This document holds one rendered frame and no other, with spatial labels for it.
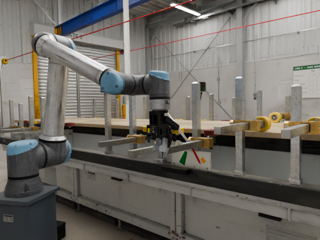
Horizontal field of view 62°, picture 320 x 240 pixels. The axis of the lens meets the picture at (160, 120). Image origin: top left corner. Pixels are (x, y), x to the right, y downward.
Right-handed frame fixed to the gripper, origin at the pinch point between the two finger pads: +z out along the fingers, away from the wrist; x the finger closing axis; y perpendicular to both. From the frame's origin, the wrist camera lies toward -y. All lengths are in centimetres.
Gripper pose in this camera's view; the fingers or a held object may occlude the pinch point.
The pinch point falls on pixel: (164, 155)
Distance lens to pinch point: 119.9
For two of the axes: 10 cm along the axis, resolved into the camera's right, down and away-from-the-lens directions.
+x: 7.6, 0.2, -6.5
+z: 0.2, 10.0, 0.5
